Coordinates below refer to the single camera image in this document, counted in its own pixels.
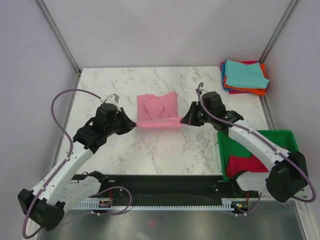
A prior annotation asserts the folded blue t shirt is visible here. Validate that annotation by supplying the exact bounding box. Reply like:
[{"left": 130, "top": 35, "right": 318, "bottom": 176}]
[{"left": 220, "top": 62, "right": 226, "bottom": 90}]

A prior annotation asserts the left aluminium frame post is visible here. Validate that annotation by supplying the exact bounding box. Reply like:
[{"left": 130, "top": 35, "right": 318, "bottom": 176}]
[{"left": 34, "top": 0, "right": 82, "bottom": 76}]

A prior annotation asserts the crimson t shirt in bin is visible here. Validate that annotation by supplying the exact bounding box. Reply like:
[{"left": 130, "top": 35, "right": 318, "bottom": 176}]
[{"left": 225, "top": 155, "right": 269, "bottom": 178}]

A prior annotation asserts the folded teal t shirt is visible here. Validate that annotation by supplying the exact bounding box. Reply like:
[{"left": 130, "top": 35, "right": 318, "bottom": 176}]
[{"left": 225, "top": 60, "right": 269, "bottom": 89}]

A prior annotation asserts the pink t shirt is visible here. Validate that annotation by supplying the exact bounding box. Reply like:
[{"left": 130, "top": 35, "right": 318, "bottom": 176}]
[{"left": 136, "top": 92, "right": 183, "bottom": 130}]

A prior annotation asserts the white slotted cable duct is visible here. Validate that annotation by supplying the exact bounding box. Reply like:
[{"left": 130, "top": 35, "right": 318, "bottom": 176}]
[{"left": 72, "top": 198, "right": 246, "bottom": 211}]

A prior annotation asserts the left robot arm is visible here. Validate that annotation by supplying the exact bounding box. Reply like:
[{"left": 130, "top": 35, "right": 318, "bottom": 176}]
[{"left": 17, "top": 103, "right": 136, "bottom": 232}]

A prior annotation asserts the purple cable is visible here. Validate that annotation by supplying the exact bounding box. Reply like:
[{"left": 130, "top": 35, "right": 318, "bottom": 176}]
[
  {"left": 21, "top": 88, "right": 102, "bottom": 239},
  {"left": 196, "top": 82, "right": 315, "bottom": 202}
]

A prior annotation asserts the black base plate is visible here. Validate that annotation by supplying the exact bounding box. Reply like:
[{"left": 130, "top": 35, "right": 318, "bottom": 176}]
[{"left": 99, "top": 175, "right": 259, "bottom": 206}]

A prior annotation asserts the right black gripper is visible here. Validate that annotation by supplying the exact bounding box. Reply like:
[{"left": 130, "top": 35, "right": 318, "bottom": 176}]
[{"left": 181, "top": 101, "right": 214, "bottom": 127}]

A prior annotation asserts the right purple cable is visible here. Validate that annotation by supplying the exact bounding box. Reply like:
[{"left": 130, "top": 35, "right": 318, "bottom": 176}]
[{"left": 196, "top": 82, "right": 315, "bottom": 202}]

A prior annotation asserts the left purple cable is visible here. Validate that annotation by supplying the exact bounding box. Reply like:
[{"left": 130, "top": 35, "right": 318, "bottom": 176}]
[{"left": 21, "top": 88, "right": 102, "bottom": 239}]

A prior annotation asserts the right aluminium frame post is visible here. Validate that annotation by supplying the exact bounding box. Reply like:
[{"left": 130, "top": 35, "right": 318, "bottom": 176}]
[{"left": 258, "top": 0, "right": 300, "bottom": 64}]

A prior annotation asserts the green plastic bin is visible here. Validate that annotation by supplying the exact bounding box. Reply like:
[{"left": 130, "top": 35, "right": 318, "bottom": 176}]
[{"left": 217, "top": 130, "right": 299, "bottom": 182}]

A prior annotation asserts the aluminium frame post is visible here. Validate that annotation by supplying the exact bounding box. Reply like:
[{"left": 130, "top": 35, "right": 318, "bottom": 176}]
[
  {"left": 258, "top": 0, "right": 300, "bottom": 64},
  {"left": 34, "top": 0, "right": 82, "bottom": 76}
]

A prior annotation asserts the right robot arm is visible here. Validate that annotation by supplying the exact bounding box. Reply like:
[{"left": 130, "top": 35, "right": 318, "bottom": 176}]
[{"left": 180, "top": 91, "right": 308, "bottom": 203}]

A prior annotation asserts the folded orange t shirt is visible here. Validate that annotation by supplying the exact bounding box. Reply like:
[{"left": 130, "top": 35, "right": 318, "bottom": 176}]
[{"left": 224, "top": 61, "right": 267, "bottom": 96}]

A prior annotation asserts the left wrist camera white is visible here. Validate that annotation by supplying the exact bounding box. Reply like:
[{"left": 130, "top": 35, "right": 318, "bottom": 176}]
[{"left": 103, "top": 93, "right": 120, "bottom": 106}]

